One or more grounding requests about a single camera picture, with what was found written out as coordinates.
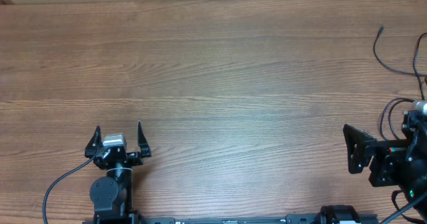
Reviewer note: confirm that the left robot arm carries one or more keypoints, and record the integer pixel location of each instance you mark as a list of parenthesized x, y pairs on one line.
[(112, 195)]

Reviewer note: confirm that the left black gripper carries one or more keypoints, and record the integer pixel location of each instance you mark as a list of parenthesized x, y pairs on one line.
[(136, 158)]

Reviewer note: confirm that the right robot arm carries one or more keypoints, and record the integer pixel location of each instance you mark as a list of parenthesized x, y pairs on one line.
[(416, 197)]

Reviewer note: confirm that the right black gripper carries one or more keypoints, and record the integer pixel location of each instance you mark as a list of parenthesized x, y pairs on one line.
[(385, 152)]

